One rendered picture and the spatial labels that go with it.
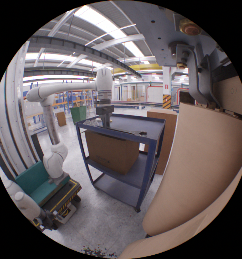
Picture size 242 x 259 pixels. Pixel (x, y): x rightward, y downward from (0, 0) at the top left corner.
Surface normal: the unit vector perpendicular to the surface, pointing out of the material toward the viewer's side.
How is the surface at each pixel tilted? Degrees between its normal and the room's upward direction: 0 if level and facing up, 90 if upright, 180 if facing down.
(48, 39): 90
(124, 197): 0
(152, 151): 90
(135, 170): 0
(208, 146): 90
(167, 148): 90
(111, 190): 0
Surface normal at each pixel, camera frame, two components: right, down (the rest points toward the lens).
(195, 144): -0.99, 0.06
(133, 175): -0.02, -0.94
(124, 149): -0.50, 0.31
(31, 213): 0.99, -0.08
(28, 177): 0.94, 0.10
